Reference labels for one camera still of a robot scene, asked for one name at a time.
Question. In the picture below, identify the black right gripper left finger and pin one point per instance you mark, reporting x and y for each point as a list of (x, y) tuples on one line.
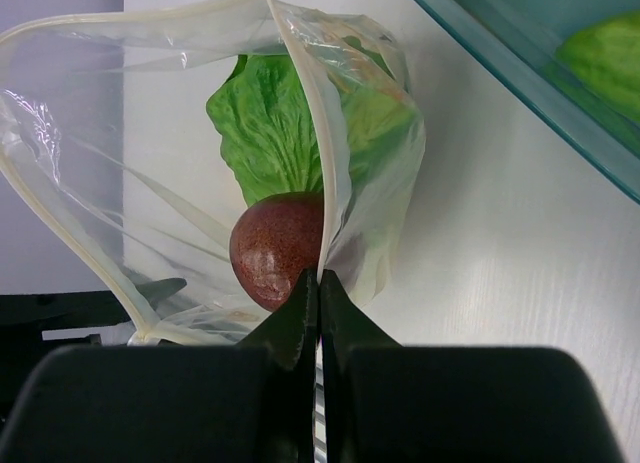
[(287, 411)]

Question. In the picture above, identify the pale green vegetable piece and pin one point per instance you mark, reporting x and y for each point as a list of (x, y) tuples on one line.
[(605, 58)]

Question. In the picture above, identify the clear dotted zip bag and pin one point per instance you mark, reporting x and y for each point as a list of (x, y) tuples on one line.
[(105, 136)]

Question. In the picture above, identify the dark red plum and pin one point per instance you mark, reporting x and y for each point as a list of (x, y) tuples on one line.
[(273, 242)]

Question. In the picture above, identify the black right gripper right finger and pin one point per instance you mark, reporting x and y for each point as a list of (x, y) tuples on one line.
[(362, 381)]

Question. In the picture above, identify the teal plastic basket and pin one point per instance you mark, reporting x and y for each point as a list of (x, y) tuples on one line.
[(516, 41)]

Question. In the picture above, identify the green white lettuce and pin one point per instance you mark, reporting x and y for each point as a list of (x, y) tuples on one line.
[(268, 139)]

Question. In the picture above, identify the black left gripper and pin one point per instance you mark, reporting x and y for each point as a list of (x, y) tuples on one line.
[(25, 317)]

